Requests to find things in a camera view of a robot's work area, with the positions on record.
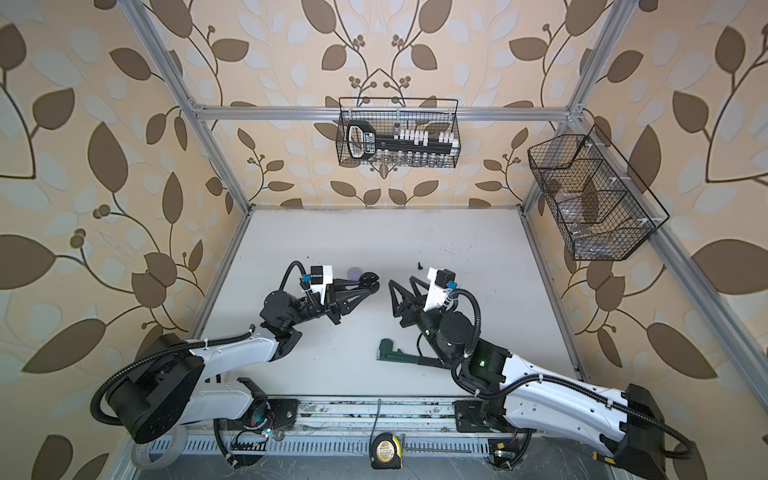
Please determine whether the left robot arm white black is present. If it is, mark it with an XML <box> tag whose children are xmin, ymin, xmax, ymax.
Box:
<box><xmin>89</xmin><ymin>261</ymin><xmax>380</xmax><ymax>444</ymax></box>

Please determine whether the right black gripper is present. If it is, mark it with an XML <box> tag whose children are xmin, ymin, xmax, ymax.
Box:
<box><xmin>393</xmin><ymin>277</ymin><xmax>455</xmax><ymax>368</ymax></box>

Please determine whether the wire basket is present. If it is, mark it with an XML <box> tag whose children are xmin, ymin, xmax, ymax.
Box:
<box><xmin>527</xmin><ymin>125</ymin><xmax>670</xmax><ymax>261</ymax></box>
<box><xmin>335</xmin><ymin>95</ymin><xmax>462</xmax><ymax>169</ymax></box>

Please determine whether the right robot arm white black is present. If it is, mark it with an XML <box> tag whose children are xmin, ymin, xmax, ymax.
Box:
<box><xmin>388</xmin><ymin>270</ymin><xmax>698</xmax><ymax>479</ymax></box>

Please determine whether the green black pipe wrench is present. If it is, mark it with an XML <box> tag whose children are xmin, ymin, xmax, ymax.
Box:
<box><xmin>377</xmin><ymin>338</ymin><xmax>445</xmax><ymax>368</ymax></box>

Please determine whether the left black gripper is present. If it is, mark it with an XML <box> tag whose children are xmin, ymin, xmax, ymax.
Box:
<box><xmin>285</xmin><ymin>278</ymin><xmax>367</xmax><ymax>332</ymax></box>

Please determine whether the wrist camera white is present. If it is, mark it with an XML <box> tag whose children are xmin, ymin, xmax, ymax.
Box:
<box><xmin>300</xmin><ymin>265</ymin><xmax>334</xmax><ymax>306</ymax></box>
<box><xmin>423</xmin><ymin>268</ymin><xmax>457</xmax><ymax>312</ymax></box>

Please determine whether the clear tape roll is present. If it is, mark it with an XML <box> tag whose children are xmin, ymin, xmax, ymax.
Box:
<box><xmin>130</xmin><ymin>422</ymin><xmax>190</xmax><ymax>471</ymax></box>

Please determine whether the right wire basket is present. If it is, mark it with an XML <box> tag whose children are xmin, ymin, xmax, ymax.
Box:
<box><xmin>527</xmin><ymin>125</ymin><xmax>670</xmax><ymax>261</ymax></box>

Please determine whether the yellow black screwdriver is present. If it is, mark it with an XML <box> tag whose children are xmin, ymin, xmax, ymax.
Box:
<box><xmin>592</xmin><ymin>451</ymin><xmax>616</xmax><ymax>467</ymax></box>

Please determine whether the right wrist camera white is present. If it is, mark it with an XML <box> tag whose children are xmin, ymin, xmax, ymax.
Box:
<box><xmin>423</xmin><ymin>268</ymin><xmax>457</xmax><ymax>312</ymax></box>

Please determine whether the purple round charging case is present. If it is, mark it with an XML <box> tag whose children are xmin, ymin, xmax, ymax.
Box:
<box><xmin>347</xmin><ymin>267</ymin><xmax>362</xmax><ymax>281</ymax></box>

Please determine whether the yellow black tape measure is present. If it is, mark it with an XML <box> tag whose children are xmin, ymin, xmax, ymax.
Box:
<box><xmin>369</xmin><ymin>433</ymin><xmax>403</xmax><ymax>470</ymax></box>

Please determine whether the black round charging case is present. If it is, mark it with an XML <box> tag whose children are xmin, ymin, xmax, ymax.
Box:
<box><xmin>359</xmin><ymin>272</ymin><xmax>380</xmax><ymax>293</ymax></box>

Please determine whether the back wire basket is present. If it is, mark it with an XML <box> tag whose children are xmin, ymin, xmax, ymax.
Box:
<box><xmin>335</xmin><ymin>95</ymin><xmax>462</xmax><ymax>169</ymax></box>

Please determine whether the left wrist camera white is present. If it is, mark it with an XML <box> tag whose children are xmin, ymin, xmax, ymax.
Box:
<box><xmin>300</xmin><ymin>265</ymin><xmax>334</xmax><ymax>306</ymax></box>

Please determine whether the black socket set holder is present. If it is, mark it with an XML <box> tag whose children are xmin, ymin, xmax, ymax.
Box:
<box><xmin>341</xmin><ymin>120</ymin><xmax>461</xmax><ymax>160</ymax></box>

